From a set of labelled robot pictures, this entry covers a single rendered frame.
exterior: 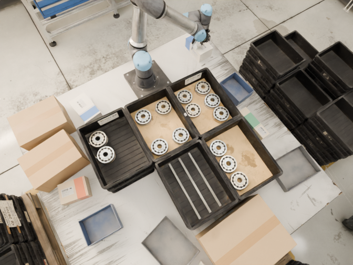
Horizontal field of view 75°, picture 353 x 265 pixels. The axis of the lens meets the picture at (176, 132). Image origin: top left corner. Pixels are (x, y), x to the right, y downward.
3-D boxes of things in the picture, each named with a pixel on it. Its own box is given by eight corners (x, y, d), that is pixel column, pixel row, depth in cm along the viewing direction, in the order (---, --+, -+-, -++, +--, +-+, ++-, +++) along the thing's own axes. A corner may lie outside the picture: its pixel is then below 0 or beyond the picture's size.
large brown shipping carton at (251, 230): (247, 196, 144) (258, 193, 125) (280, 241, 135) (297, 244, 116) (195, 236, 135) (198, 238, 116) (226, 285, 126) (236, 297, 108)
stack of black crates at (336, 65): (290, 83, 240) (315, 54, 198) (310, 71, 246) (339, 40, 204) (317, 113, 228) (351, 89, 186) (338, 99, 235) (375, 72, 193)
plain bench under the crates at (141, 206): (55, 149, 223) (8, 120, 158) (191, 75, 257) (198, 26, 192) (136, 318, 177) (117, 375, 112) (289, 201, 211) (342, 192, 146)
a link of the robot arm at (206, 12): (197, 3, 144) (210, 1, 145) (196, 18, 155) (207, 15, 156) (202, 13, 142) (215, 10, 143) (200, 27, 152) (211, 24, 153)
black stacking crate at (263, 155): (198, 144, 143) (200, 138, 133) (237, 123, 149) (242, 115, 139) (234, 202, 132) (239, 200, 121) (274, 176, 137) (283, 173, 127)
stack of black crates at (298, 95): (261, 101, 231) (275, 82, 200) (283, 88, 238) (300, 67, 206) (288, 133, 220) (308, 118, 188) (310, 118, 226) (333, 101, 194)
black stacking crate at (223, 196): (155, 167, 138) (154, 163, 127) (197, 144, 143) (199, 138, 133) (189, 230, 126) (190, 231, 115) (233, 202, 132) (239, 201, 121)
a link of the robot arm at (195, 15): (187, 22, 140) (204, 18, 142) (180, 10, 145) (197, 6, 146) (186, 32, 148) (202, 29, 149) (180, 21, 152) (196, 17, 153)
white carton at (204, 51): (184, 45, 185) (185, 37, 176) (196, 39, 187) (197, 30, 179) (198, 62, 179) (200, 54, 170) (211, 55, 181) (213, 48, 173)
